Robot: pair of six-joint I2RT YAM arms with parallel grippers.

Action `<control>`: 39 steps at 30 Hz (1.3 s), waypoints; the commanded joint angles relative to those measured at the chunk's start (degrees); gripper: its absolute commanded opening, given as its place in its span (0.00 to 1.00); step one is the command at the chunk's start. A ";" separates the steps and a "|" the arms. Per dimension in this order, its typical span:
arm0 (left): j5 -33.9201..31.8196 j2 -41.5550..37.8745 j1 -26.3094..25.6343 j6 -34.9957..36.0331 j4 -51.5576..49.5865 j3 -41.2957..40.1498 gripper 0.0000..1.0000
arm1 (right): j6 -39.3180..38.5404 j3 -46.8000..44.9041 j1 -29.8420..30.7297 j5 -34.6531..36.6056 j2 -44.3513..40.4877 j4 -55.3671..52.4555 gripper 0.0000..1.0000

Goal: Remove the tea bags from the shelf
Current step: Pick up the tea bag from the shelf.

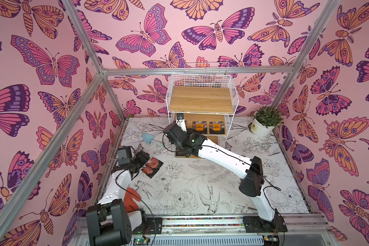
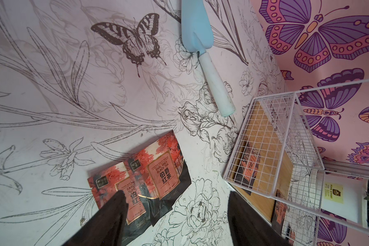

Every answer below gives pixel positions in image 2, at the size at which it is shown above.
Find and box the red tea bag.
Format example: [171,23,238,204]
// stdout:
[87,161,151,246]
[271,200,295,246]
[234,141,260,188]
[124,131,191,226]

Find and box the green potted plant white pot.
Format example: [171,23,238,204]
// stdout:
[321,174,369,228]

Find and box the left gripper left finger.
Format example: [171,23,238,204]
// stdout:
[64,191,128,246]

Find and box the light blue garden trowel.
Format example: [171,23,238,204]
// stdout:
[181,0,236,117]

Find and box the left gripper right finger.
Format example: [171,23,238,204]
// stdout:
[227,192,290,246]

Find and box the white wire shelf rack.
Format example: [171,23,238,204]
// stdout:
[223,75,369,246]

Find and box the bottom wooden shelf board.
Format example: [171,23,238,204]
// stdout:
[227,102,293,221]

